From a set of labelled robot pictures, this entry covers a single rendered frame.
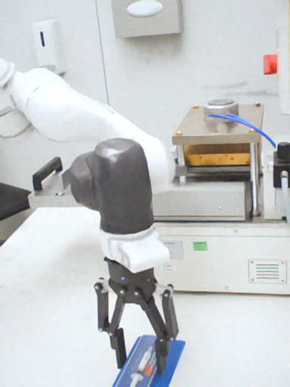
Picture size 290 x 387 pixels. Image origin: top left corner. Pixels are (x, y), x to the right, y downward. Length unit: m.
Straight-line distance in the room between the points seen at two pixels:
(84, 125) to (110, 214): 0.28
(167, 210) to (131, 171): 0.37
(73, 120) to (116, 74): 1.72
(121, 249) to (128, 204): 0.07
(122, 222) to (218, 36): 1.91
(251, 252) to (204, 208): 0.14
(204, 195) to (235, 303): 0.25
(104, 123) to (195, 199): 0.25
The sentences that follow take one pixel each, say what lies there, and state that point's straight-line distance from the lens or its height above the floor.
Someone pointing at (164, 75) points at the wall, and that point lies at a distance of 2.69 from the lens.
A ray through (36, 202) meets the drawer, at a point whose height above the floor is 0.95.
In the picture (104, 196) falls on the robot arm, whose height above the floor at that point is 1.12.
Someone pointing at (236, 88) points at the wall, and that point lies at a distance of 2.67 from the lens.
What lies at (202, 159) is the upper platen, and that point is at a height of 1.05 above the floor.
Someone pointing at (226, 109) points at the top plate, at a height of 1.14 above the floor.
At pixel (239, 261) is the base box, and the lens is 1.16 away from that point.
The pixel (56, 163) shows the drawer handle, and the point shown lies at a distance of 1.40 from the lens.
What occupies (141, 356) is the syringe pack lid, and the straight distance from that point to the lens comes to 1.02.
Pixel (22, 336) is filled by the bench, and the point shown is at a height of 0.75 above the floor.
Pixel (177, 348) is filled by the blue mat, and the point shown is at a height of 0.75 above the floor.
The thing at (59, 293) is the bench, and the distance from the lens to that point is 1.30.
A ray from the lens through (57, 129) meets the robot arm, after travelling 1.05.
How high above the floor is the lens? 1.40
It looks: 21 degrees down
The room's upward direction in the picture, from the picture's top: 6 degrees counter-clockwise
